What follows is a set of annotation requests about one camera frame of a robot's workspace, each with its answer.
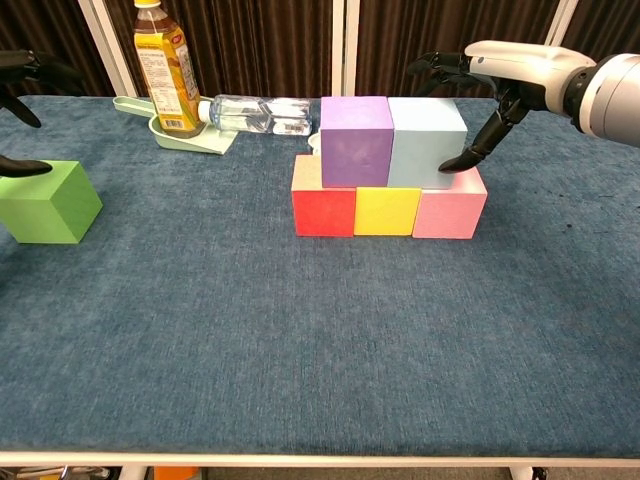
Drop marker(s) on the yellow capped tea bottle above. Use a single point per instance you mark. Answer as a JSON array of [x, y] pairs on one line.
[[167, 75]]

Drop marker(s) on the purple foam cube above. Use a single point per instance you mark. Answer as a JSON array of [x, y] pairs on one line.
[[355, 150]]

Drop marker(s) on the blue table cloth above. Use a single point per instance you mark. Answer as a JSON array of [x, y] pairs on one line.
[[300, 350]]

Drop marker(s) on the yellow foam cube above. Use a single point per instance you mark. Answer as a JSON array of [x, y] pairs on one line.
[[386, 212]]

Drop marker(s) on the silver partition post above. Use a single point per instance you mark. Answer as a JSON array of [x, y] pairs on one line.
[[344, 50], [109, 50], [562, 22]]

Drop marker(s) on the green foam cube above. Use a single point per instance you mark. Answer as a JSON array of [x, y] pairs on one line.
[[45, 205]]

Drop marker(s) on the orange yellow flat bar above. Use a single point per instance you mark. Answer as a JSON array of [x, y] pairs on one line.
[[175, 474]]

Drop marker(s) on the white scalloped plate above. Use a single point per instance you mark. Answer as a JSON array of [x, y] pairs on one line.
[[315, 142]]

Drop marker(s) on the white table leg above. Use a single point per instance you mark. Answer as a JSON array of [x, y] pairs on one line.
[[134, 474], [520, 474]]

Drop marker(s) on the red foam cube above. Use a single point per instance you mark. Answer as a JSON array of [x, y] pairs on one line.
[[325, 212]]

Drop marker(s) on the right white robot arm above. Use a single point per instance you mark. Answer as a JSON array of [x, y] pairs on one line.
[[615, 95]]

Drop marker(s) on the pink foam cube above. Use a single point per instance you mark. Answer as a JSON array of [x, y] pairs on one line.
[[445, 215]]

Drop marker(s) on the mint green plastic scoop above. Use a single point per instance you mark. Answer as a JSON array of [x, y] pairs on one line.
[[200, 145]]

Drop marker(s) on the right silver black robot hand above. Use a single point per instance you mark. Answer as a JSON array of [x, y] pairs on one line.
[[525, 62]]

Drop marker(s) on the light blue foam cube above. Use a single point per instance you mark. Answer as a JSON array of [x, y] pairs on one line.
[[425, 150]]

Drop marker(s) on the dark brown pleated curtain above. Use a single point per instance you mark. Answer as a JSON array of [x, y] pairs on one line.
[[260, 50], [65, 30], [390, 30], [610, 25]]

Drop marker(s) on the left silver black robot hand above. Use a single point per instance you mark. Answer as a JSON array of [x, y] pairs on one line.
[[20, 62]]

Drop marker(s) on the clear plastic water bottle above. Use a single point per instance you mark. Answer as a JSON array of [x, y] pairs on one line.
[[250, 117]]

